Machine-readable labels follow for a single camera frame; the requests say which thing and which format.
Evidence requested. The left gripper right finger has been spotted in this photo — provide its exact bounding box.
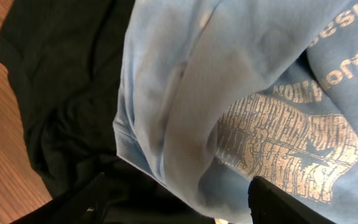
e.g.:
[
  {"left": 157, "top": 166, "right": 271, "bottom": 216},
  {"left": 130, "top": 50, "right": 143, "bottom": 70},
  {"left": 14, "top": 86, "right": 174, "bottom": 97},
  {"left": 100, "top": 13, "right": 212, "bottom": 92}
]
[{"left": 248, "top": 176, "right": 334, "bottom": 224}]

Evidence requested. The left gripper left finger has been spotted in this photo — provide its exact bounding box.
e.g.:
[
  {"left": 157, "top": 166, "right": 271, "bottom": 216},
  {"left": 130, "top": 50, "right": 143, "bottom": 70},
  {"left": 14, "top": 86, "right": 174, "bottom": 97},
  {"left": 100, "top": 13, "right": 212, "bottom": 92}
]
[{"left": 13, "top": 174, "right": 215, "bottom": 224}]

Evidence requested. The light blue t-shirt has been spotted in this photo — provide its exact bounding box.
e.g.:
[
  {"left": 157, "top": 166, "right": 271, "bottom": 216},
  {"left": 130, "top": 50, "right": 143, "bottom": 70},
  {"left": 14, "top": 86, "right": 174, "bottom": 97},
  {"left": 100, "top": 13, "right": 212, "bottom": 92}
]
[{"left": 113, "top": 0, "right": 358, "bottom": 223}]

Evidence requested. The black t-shirt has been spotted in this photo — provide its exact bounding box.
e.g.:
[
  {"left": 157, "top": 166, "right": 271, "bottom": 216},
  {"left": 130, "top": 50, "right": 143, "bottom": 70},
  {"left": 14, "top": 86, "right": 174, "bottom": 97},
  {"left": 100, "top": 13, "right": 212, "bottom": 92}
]
[{"left": 0, "top": 0, "right": 217, "bottom": 224}]

